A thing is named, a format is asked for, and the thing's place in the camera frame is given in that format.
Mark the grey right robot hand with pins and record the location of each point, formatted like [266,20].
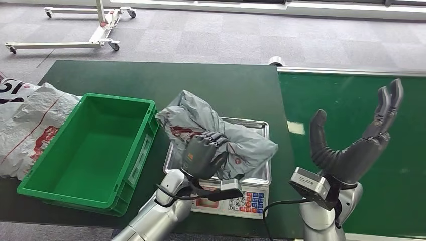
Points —
[352,159]

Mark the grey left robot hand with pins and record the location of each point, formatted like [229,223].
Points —
[201,156]

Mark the grey red-printed plastic mailer package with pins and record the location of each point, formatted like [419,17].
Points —
[196,113]

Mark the green conveyor belt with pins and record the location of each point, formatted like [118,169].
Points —
[349,96]

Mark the silver conveyor roller end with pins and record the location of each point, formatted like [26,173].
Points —
[277,61]

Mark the white scale with steel tray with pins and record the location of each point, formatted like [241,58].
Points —
[248,203]

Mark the green plastic crate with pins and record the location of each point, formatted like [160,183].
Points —
[100,139]

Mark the large white red-printed sack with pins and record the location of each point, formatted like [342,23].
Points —
[26,126]

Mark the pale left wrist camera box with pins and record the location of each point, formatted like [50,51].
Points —
[229,186]

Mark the white wall ledge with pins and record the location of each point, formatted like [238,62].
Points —
[299,9]

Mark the white wheeled metal frame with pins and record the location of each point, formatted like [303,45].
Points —
[101,31]

